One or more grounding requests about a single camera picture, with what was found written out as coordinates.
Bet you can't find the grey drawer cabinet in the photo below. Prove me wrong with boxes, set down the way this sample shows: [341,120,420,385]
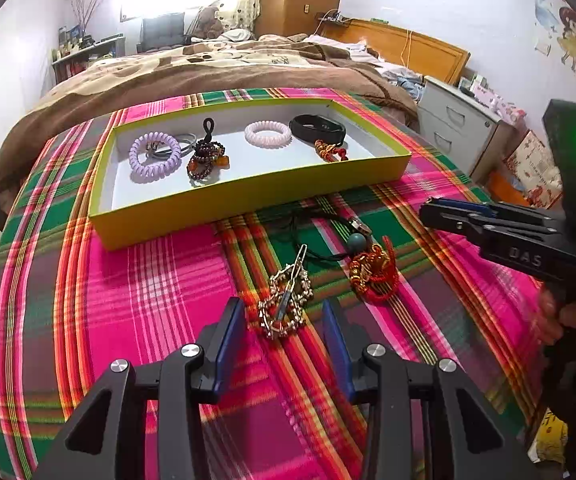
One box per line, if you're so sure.
[418,76,504,181]

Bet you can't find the purple coil hair tie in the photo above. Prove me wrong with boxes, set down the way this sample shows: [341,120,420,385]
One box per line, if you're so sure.
[129,132,181,182]

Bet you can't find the cluttered shelf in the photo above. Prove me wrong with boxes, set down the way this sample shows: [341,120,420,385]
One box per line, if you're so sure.
[50,25,126,83]

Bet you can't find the white bedding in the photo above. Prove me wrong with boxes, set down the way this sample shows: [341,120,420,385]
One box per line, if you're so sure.
[348,42,394,68]

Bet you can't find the white coil hair tie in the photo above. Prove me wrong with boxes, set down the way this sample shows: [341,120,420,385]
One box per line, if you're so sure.
[244,120,291,148]

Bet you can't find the yellow cardboard box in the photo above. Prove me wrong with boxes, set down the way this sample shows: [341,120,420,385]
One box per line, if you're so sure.
[88,97,413,252]

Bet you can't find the black cord pendant necklace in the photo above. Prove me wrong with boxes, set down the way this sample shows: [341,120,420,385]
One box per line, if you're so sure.
[288,202,373,265]

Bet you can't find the blue clothes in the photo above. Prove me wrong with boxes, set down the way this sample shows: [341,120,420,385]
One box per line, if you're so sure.
[393,75,426,103]

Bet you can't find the yellow packet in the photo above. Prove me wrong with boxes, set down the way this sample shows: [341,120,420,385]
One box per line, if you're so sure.
[528,407,569,463]

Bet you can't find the red gold beaded bracelet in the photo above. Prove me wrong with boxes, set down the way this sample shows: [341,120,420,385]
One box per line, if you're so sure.
[314,138,350,163]

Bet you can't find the dark bead bracelet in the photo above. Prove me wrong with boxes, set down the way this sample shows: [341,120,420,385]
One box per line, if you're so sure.
[186,119,231,181]

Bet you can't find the brown printed blanket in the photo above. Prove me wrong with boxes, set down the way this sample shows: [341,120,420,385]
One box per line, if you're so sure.
[0,35,419,211]

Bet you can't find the gold chain hair clip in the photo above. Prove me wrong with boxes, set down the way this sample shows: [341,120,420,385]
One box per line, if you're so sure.
[258,243,315,341]

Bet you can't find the red printed box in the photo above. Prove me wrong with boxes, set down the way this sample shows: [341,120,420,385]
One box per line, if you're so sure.
[503,130,564,211]

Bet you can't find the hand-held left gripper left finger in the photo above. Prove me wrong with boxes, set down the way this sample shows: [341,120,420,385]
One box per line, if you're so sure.
[35,297,246,480]

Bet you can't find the grey elastic hair tie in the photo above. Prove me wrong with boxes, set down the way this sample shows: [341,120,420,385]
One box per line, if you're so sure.
[168,132,198,157]

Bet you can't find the wooden headboard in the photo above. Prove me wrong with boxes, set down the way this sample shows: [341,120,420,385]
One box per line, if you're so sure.
[325,19,471,86]

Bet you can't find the vase with branches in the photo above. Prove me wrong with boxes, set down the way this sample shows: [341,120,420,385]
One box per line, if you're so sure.
[70,0,111,36]

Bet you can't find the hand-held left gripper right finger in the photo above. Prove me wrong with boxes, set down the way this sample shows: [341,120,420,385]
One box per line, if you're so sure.
[322,300,534,480]

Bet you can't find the grey chair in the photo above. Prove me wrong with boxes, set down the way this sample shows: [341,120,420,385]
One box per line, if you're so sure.
[136,12,186,53]

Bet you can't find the brown teddy bear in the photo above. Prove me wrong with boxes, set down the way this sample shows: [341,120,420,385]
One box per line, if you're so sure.
[195,5,226,41]

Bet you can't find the black wristband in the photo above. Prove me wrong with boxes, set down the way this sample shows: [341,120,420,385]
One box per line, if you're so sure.
[288,114,347,143]

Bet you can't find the red knotted cord bracelet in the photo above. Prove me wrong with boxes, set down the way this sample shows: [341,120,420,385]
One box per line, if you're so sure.
[349,236,403,306]

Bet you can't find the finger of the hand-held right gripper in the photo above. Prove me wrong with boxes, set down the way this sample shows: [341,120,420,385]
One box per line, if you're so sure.
[435,199,565,227]
[420,202,564,244]

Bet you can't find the pink green plaid blanket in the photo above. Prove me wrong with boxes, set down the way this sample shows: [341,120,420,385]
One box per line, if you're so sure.
[0,87,569,480]

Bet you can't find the boxes on drawer cabinet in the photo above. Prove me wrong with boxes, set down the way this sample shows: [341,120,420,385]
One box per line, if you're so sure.
[460,72,529,121]

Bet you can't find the white pillow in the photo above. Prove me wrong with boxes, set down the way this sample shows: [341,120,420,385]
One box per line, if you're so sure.
[218,27,256,43]

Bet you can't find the person's right hand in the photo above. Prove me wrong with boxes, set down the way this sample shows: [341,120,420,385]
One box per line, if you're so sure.
[538,285,564,348]

